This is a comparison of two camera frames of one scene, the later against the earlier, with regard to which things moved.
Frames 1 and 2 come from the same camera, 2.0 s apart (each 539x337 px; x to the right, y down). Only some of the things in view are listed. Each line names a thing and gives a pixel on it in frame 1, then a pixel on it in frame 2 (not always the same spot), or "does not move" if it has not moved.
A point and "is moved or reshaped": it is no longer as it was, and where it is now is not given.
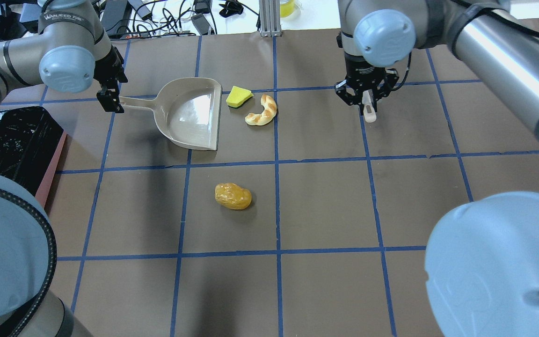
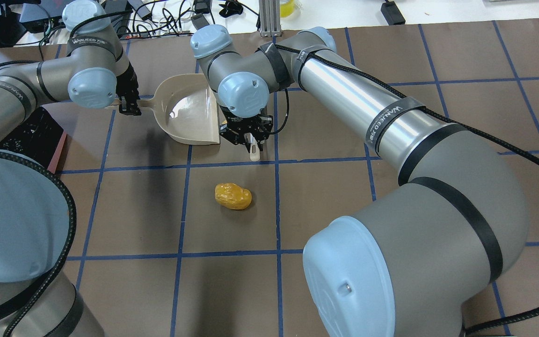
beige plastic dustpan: x=187 y=111 does not move
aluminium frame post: x=270 y=17 does not move
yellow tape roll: x=287 y=9 does not move
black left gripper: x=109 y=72 → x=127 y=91
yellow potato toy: x=231 y=195 does not move
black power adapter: x=201 y=23 does not move
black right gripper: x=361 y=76 → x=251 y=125
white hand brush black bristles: x=368 y=102 is moved or reshaped
